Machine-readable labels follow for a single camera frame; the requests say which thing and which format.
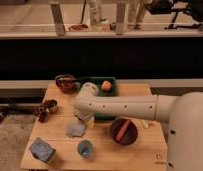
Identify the brown pot with handle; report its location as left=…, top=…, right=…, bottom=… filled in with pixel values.
left=55, top=74, right=91, bottom=94

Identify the small blue cup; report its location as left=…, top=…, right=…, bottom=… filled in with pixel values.
left=77, top=140, right=93, bottom=158

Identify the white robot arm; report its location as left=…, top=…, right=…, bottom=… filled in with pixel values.
left=74, top=82, right=203, bottom=171

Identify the orange carrot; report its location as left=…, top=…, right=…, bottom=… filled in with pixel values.
left=115, top=119, right=131, bottom=141

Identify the yellow banana peel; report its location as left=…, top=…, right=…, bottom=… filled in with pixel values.
left=140, top=120, right=149, bottom=129

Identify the green plastic tray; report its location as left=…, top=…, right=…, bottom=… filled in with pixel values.
left=78, top=76, right=119, bottom=121

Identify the orange ball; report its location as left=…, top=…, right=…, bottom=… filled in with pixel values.
left=101, top=80, right=112, bottom=91

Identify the grey-blue towel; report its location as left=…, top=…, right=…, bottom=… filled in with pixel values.
left=66, top=123, right=86, bottom=138

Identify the small brown cup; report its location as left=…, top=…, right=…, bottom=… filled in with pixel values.
left=47, top=99, right=58, bottom=113

